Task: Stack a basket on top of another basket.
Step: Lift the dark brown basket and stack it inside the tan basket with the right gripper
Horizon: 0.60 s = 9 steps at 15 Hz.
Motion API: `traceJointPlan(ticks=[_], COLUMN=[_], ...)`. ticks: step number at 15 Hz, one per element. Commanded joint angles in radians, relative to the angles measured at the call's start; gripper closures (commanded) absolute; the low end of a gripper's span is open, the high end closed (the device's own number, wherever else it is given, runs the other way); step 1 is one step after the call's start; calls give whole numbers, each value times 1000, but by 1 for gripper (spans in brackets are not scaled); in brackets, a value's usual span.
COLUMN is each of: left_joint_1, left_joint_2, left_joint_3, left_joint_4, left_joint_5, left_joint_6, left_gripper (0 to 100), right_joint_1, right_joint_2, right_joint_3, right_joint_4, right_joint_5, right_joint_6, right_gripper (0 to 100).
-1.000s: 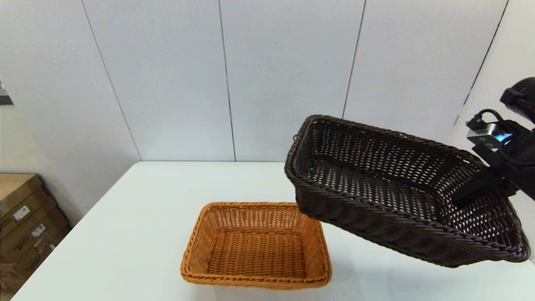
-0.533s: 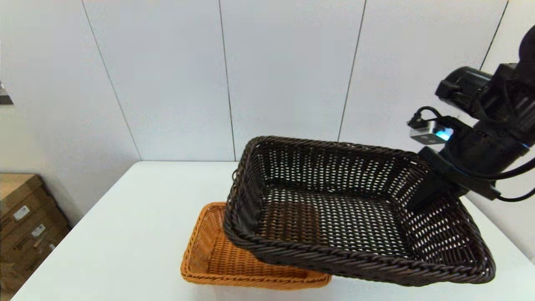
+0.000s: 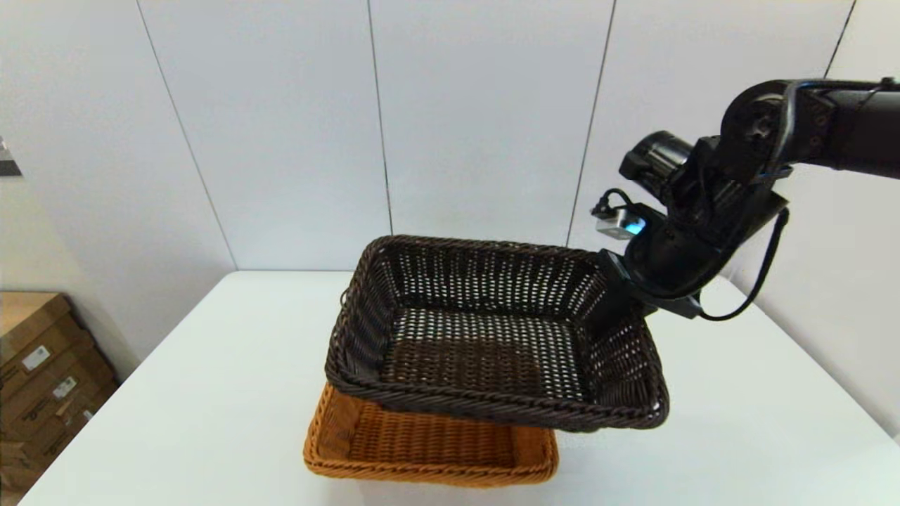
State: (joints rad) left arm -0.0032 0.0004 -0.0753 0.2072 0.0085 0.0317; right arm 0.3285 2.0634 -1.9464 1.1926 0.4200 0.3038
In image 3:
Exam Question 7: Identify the dark brown wicker basket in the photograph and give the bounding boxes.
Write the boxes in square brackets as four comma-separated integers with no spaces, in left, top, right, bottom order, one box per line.
[323,235,670,432]

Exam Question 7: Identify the orange wicker basket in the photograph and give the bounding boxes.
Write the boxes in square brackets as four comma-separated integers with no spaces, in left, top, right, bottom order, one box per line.
[302,382,560,488]

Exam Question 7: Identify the cardboard box with white label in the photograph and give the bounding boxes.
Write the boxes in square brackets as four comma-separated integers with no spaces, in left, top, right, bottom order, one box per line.
[0,293,96,384]
[0,348,119,422]

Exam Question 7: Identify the cardboard box with printed logo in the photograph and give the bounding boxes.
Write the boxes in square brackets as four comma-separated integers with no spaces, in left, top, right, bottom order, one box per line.
[0,383,119,465]

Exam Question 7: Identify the plain cardboard box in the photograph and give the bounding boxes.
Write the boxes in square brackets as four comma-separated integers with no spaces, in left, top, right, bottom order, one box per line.
[0,439,68,493]

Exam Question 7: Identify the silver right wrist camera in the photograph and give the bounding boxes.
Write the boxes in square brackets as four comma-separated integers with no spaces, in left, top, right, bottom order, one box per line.
[594,206,646,241]

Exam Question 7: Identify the grey wall fixture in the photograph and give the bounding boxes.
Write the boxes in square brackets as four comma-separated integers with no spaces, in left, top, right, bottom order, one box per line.
[0,134,25,178]

